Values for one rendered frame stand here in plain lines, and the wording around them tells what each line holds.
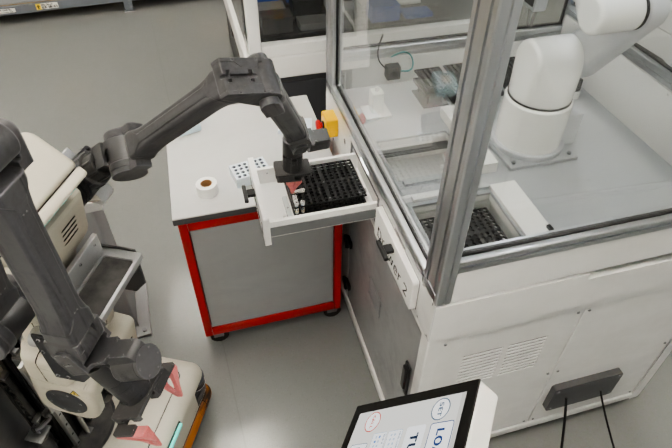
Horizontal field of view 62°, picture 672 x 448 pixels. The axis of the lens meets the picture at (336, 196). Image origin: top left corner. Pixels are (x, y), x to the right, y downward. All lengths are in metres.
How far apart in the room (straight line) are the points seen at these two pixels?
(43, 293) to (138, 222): 2.13
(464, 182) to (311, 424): 1.38
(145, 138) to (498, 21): 0.72
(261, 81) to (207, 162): 1.00
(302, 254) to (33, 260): 1.36
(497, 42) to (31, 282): 0.76
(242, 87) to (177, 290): 1.71
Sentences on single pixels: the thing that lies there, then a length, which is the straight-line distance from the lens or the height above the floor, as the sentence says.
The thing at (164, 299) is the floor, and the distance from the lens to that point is 2.63.
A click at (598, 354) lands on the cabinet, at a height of 0.47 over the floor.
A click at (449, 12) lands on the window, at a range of 1.08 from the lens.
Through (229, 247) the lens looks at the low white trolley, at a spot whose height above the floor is 0.57.
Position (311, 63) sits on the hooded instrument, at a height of 0.86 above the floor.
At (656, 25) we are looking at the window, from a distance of 1.12.
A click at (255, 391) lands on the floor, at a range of 2.30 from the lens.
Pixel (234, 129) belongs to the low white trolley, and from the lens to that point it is 2.18.
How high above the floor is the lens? 2.01
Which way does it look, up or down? 42 degrees down
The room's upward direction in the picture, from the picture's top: 1 degrees clockwise
